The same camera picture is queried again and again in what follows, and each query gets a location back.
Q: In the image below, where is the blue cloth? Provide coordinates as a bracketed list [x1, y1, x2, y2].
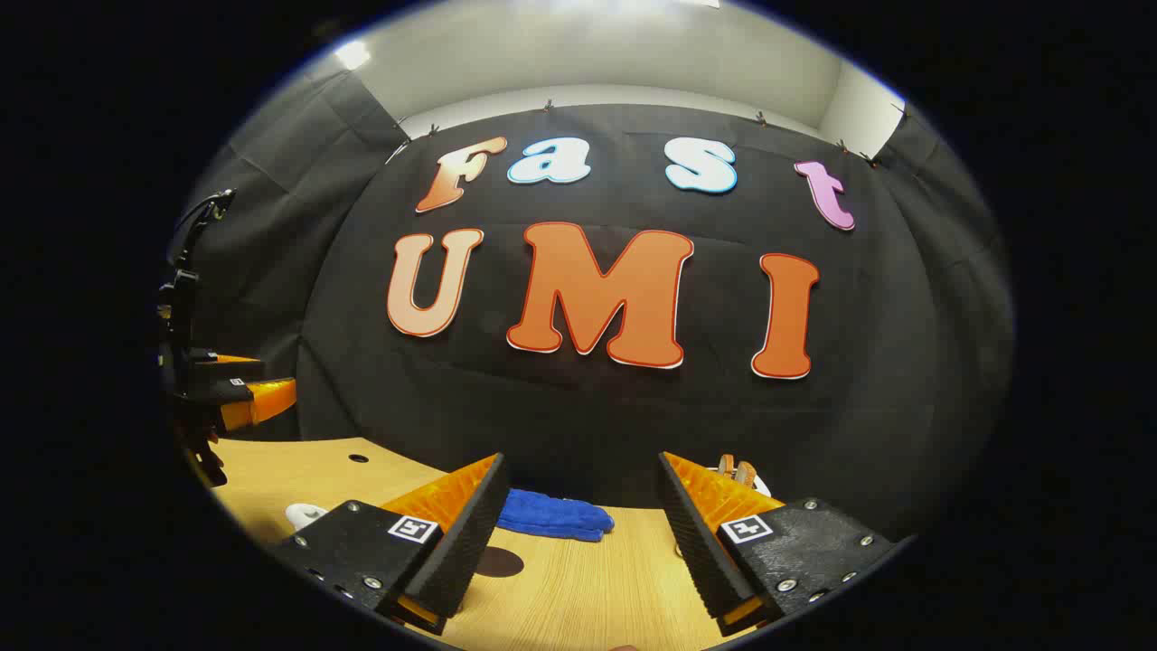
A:
[495, 488, 616, 543]

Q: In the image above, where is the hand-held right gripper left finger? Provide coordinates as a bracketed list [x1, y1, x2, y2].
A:
[269, 452, 512, 636]

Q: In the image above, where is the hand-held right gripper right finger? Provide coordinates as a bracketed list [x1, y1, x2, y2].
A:
[655, 450, 908, 637]

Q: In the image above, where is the white power adapter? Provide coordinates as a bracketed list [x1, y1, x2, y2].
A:
[719, 454, 772, 498]

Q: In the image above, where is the dark round coaster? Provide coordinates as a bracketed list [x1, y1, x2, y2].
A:
[474, 546, 526, 580]

